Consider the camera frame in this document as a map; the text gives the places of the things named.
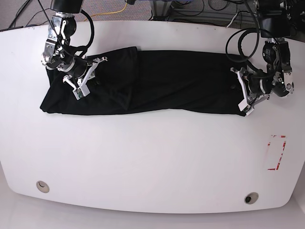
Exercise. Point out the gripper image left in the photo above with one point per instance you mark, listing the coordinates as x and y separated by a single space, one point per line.
80 73

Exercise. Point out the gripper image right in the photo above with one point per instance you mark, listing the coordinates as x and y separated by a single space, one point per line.
252 88

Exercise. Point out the black t-shirt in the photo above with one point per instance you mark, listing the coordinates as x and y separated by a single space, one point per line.
133 81

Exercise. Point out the red tape rectangle marking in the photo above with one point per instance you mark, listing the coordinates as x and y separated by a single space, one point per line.
275 151

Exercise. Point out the right table grommet hole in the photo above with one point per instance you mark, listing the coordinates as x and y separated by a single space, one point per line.
251 198

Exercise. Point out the table grommet hole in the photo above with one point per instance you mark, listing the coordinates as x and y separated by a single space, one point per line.
251 198
42 187

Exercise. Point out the left table grommet hole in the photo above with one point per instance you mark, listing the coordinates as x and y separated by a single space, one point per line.
42 187

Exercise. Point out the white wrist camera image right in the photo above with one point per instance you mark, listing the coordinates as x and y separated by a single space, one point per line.
245 107

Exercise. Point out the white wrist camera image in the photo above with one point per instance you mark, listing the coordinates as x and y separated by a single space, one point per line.
81 92
245 107

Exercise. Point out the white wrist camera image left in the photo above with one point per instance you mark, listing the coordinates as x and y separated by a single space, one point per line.
81 92

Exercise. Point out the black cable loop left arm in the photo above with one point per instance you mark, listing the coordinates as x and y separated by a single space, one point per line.
242 59

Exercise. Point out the aluminium frame stand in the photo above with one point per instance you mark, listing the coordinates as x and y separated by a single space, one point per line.
160 9

